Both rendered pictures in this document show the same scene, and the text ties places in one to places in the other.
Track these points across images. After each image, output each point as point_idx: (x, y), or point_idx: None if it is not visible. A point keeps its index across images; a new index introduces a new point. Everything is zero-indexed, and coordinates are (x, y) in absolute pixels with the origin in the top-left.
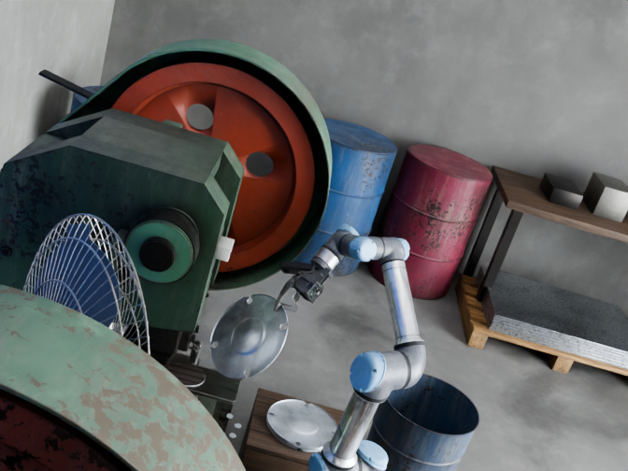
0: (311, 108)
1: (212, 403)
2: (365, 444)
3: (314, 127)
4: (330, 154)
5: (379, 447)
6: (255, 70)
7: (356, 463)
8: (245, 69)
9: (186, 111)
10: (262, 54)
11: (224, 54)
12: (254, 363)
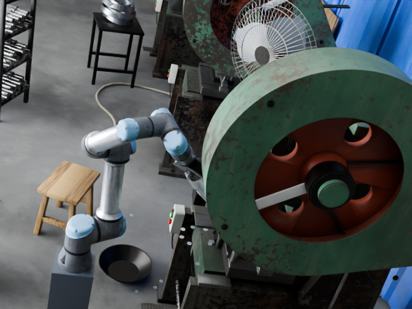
0: (269, 70)
1: (204, 252)
2: (86, 224)
3: (259, 112)
4: (228, 113)
5: (74, 226)
6: None
7: (94, 216)
8: None
9: (370, 135)
10: (348, 65)
11: (382, 88)
12: (195, 186)
